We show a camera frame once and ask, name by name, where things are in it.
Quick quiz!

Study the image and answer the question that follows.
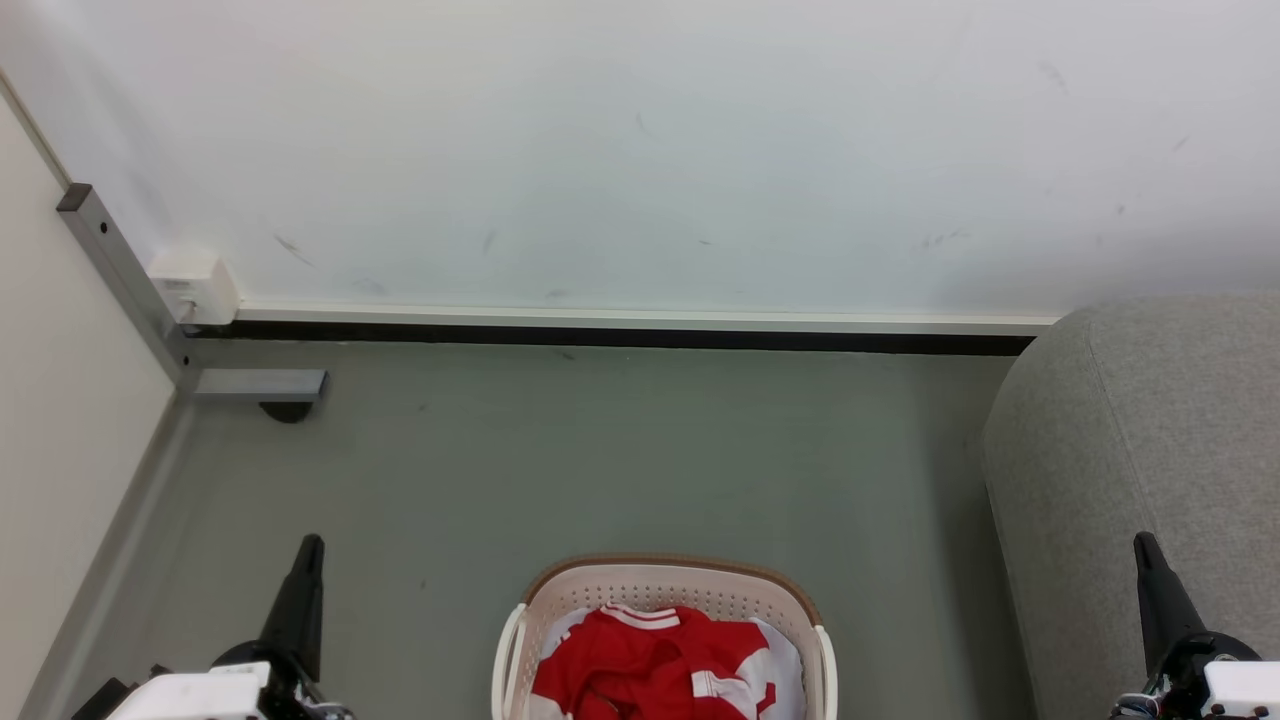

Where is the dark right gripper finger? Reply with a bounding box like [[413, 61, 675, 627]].
[[1133, 532, 1208, 677]]

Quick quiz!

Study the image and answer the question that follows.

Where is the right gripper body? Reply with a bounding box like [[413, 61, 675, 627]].
[[1110, 632, 1280, 720]]

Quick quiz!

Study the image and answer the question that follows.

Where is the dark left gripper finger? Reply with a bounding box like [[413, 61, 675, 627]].
[[258, 534, 327, 683]]

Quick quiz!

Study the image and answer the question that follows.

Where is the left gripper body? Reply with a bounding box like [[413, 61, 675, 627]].
[[105, 640, 353, 720]]

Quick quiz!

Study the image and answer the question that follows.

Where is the red and white jersey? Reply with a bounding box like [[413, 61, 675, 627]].
[[530, 603, 779, 720]]

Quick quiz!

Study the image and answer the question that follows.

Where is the grey fabric sofa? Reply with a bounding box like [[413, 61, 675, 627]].
[[983, 292, 1280, 720]]

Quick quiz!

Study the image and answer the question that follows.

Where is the cream plastic laundry basket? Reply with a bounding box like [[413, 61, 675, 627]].
[[490, 553, 839, 720]]

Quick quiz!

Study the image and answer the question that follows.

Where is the pale white cloth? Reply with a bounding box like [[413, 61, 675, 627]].
[[540, 608, 807, 720]]

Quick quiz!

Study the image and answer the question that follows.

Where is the white and black baseboard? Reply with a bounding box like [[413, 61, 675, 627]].
[[185, 304, 1061, 357]]

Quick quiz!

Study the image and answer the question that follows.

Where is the white wall socket box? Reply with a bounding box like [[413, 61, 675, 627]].
[[148, 250, 241, 327]]

